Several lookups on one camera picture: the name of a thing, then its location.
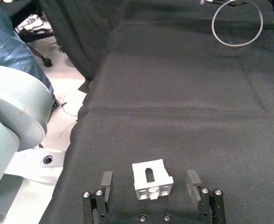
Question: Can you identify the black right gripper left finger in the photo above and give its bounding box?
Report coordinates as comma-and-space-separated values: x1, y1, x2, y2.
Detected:
82, 171, 114, 224

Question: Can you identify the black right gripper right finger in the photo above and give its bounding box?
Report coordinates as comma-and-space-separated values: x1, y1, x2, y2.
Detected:
186, 169, 226, 224

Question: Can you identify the small white plastic piece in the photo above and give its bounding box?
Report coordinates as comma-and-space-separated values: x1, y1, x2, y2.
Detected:
131, 159, 175, 201

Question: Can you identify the black table cloth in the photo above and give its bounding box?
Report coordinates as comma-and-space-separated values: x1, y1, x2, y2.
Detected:
39, 0, 274, 224

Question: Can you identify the pale grey robot body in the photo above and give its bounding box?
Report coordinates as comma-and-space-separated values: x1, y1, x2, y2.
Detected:
0, 63, 56, 219

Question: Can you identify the black office chair base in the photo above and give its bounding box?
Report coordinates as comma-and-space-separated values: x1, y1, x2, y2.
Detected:
9, 0, 56, 68

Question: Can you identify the person's leg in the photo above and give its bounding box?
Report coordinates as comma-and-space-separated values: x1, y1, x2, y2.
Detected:
0, 0, 58, 110

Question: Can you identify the person's shoe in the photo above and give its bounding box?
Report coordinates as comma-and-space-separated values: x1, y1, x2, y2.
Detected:
14, 14, 44, 31

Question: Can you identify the thin dark loose wire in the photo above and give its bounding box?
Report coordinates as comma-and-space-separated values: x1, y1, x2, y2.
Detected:
59, 93, 79, 139

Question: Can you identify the thin grey cable loop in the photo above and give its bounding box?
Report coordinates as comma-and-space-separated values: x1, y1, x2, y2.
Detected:
211, 0, 264, 47

